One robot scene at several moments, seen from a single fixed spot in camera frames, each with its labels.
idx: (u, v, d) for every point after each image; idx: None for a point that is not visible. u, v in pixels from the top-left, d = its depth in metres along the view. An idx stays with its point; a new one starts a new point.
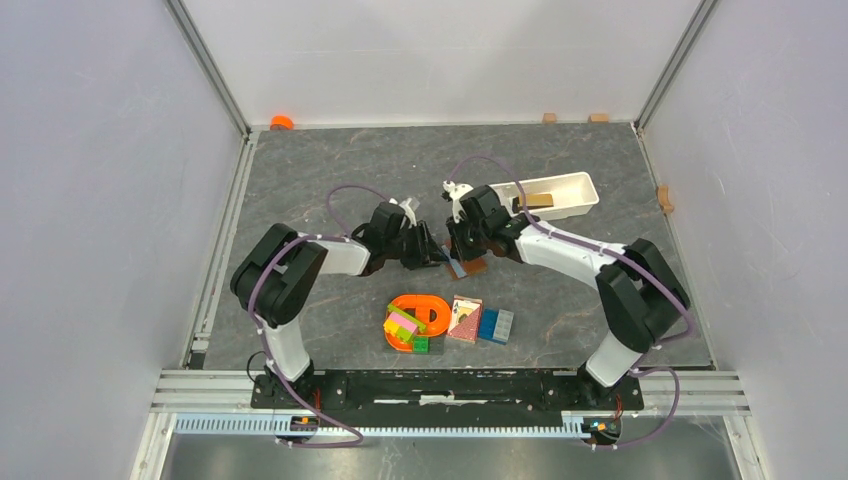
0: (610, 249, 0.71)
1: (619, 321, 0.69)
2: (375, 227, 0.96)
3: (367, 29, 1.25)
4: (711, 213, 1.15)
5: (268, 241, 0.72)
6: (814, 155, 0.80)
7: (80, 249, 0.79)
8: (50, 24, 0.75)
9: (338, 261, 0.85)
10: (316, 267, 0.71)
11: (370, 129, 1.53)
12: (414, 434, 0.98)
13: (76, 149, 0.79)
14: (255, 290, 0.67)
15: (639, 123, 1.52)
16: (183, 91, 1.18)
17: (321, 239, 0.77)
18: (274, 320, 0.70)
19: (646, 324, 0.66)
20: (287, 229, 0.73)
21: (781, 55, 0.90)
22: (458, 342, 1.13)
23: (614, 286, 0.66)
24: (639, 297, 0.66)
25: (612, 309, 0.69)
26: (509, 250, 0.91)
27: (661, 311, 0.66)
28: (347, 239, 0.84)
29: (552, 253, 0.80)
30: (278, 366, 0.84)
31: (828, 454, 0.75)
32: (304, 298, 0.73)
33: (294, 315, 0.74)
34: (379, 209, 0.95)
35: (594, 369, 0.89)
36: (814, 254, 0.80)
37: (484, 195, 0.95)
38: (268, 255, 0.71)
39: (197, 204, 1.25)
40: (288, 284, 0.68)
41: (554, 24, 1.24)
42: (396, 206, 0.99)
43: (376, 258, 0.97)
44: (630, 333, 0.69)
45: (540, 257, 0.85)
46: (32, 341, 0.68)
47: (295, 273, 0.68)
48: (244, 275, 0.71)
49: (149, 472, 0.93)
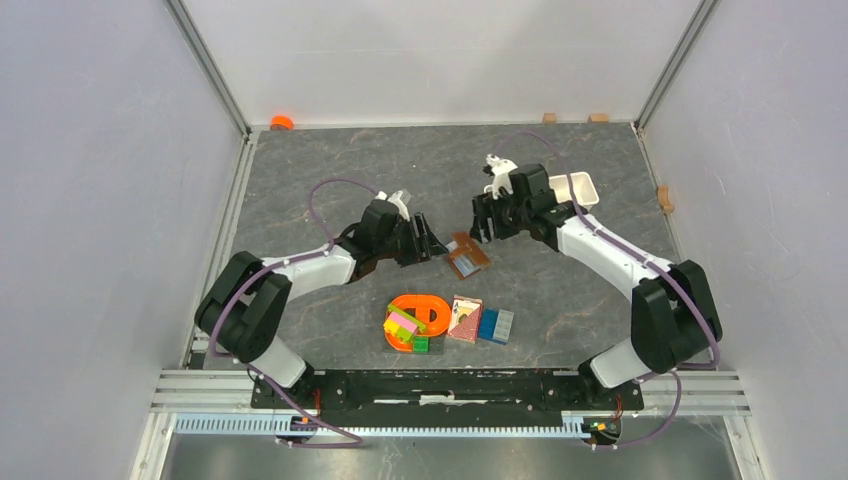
0: (654, 263, 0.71)
1: (643, 337, 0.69)
2: (367, 228, 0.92)
3: (367, 30, 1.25)
4: (711, 213, 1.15)
5: (231, 274, 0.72)
6: (813, 155, 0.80)
7: (80, 249, 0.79)
8: (50, 24, 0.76)
9: (325, 275, 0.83)
10: (279, 302, 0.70)
11: (370, 129, 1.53)
12: (414, 434, 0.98)
13: (76, 149, 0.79)
14: (217, 326, 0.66)
15: (639, 123, 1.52)
16: (183, 91, 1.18)
17: (291, 263, 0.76)
18: (240, 359, 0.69)
19: (669, 346, 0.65)
20: (249, 258, 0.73)
21: (781, 54, 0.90)
22: (458, 342, 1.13)
23: (651, 304, 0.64)
24: (672, 320, 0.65)
25: (639, 323, 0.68)
26: (548, 236, 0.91)
27: (688, 337, 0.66)
28: (327, 251, 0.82)
29: (593, 252, 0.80)
30: (269, 377, 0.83)
31: (829, 454, 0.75)
32: (272, 335, 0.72)
33: (260, 352, 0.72)
34: (370, 209, 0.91)
35: (596, 366, 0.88)
36: (813, 253, 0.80)
37: (535, 174, 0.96)
38: (230, 289, 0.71)
39: (198, 204, 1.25)
40: (251, 322, 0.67)
41: (554, 24, 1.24)
42: (385, 204, 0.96)
43: (365, 261, 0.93)
44: (651, 351, 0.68)
45: (577, 250, 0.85)
46: (32, 341, 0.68)
47: (257, 310, 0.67)
48: (207, 311, 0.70)
49: (149, 472, 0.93)
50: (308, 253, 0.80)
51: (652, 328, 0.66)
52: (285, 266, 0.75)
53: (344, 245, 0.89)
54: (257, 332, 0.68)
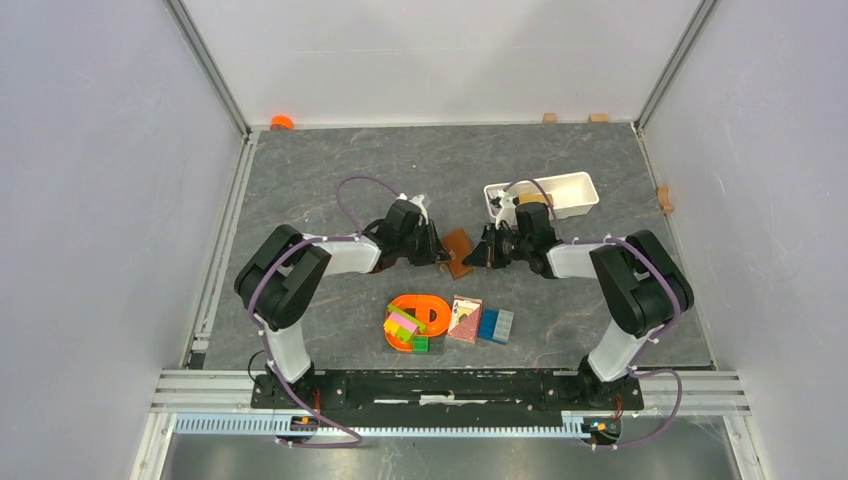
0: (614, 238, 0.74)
1: (616, 306, 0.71)
2: (390, 222, 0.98)
3: (367, 29, 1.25)
4: (711, 213, 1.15)
5: (272, 244, 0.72)
6: (813, 155, 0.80)
7: (80, 249, 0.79)
8: (49, 25, 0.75)
9: (353, 258, 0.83)
10: (318, 273, 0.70)
11: (370, 129, 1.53)
12: (414, 434, 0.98)
13: (76, 149, 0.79)
14: (258, 289, 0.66)
15: (639, 123, 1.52)
16: (182, 91, 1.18)
17: (329, 241, 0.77)
18: (276, 324, 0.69)
19: (639, 305, 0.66)
20: (291, 231, 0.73)
21: (781, 53, 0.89)
22: (458, 342, 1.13)
23: (604, 261, 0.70)
24: (633, 277, 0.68)
25: (609, 289, 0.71)
26: (545, 270, 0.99)
27: (650, 291, 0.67)
28: (358, 237, 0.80)
29: (569, 255, 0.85)
30: (278, 366, 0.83)
31: (829, 454, 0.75)
32: (308, 302, 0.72)
33: (295, 320, 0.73)
34: (397, 204, 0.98)
35: (593, 360, 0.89)
36: (814, 253, 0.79)
37: (538, 213, 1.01)
38: (271, 259, 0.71)
39: (197, 204, 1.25)
40: (289, 289, 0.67)
41: (555, 24, 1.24)
42: (411, 203, 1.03)
43: (388, 254, 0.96)
44: (624, 315, 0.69)
45: (564, 267, 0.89)
46: (33, 340, 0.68)
47: (297, 278, 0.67)
48: (249, 278, 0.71)
49: (149, 472, 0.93)
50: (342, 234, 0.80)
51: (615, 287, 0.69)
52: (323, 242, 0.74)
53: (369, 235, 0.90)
54: (295, 298, 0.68)
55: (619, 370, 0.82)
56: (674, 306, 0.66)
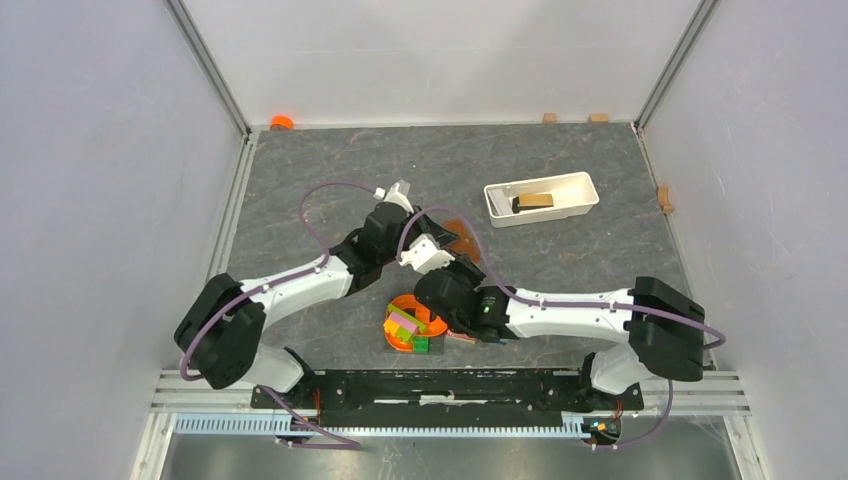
0: (619, 302, 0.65)
1: (661, 371, 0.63)
2: (369, 238, 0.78)
3: (367, 29, 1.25)
4: (711, 214, 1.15)
5: (207, 296, 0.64)
6: (813, 156, 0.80)
7: (79, 249, 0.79)
8: (49, 26, 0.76)
9: (317, 292, 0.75)
10: (256, 332, 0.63)
11: (370, 129, 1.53)
12: (414, 434, 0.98)
13: (76, 148, 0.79)
14: (191, 348, 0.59)
15: (639, 123, 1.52)
16: (182, 90, 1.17)
17: (271, 287, 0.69)
18: (211, 385, 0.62)
19: (694, 361, 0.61)
20: (228, 282, 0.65)
21: (781, 54, 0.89)
22: (458, 342, 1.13)
23: (655, 347, 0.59)
24: (678, 342, 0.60)
25: (652, 363, 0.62)
26: (501, 334, 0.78)
27: (691, 343, 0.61)
28: (318, 269, 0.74)
29: (556, 324, 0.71)
30: (265, 386, 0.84)
31: (829, 453, 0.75)
32: (249, 360, 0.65)
33: (231, 380, 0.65)
34: (372, 217, 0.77)
35: (600, 383, 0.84)
36: (813, 253, 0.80)
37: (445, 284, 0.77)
38: (205, 315, 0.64)
39: (197, 204, 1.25)
40: (224, 347, 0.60)
41: (554, 24, 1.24)
42: (389, 208, 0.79)
43: (366, 273, 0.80)
44: (677, 374, 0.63)
45: (539, 329, 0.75)
46: (33, 338, 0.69)
47: (235, 336, 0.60)
48: (184, 335, 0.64)
49: (149, 472, 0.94)
50: (292, 272, 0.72)
51: (669, 362, 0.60)
52: (264, 292, 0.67)
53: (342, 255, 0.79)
54: (232, 356, 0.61)
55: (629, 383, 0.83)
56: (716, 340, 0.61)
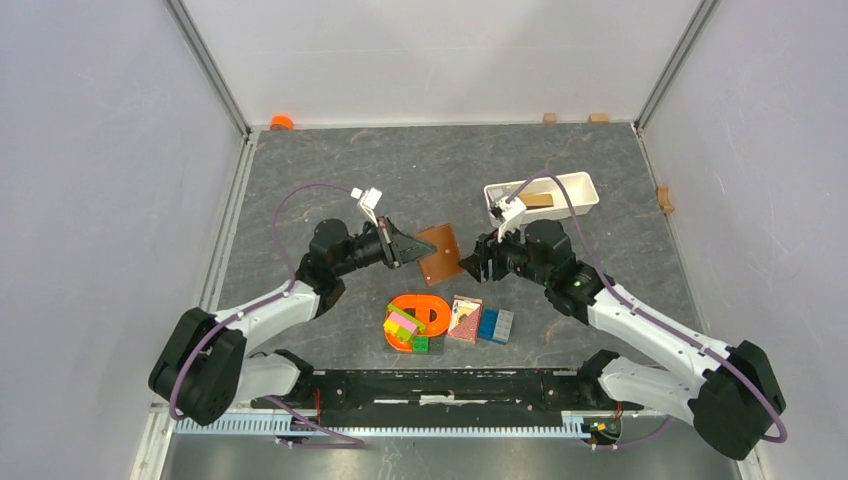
0: (712, 350, 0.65)
1: (708, 428, 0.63)
2: (320, 262, 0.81)
3: (367, 29, 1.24)
4: (711, 214, 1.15)
5: (181, 332, 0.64)
6: (814, 156, 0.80)
7: (79, 249, 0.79)
8: (50, 27, 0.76)
9: (288, 315, 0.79)
10: (236, 361, 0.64)
11: (370, 129, 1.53)
12: (414, 434, 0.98)
13: (76, 148, 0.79)
14: (175, 388, 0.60)
15: (639, 123, 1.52)
16: (182, 90, 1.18)
17: (245, 314, 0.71)
18: (197, 421, 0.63)
19: (743, 437, 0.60)
20: (201, 314, 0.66)
21: (781, 54, 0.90)
22: (458, 342, 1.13)
23: (722, 404, 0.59)
24: (745, 415, 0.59)
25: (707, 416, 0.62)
26: (575, 309, 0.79)
27: (756, 425, 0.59)
28: (286, 293, 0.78)
29: (633, 332, 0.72)
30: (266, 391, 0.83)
31: (830, 453, 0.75)
32: (234, 390, 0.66)
33: (221, 411, 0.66)
34: (314, 243, 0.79)
35: (609, 380, 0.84)
36: (814, 253, 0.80)
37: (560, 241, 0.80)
38: (183, 350, 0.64)
39: (197, 204, 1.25)
40: (208, 380, 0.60)
41: (555, 24, 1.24)
42: (332, 226, 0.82)
43: (331, 293, 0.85)
44: (718, 438, 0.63)
45: (611, 327, 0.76)
46: (34, 338, 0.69)
47: (216, 370, 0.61)
48: (160, 375, 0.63)
49: (149, 472, 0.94)
50: (263, 298, 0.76)
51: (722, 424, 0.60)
52: (240, 319, 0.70)
53: (305, 280, 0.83)
54: (216, 390, 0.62)
55: (632, 399, 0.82)
56: (779, 432, 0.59)
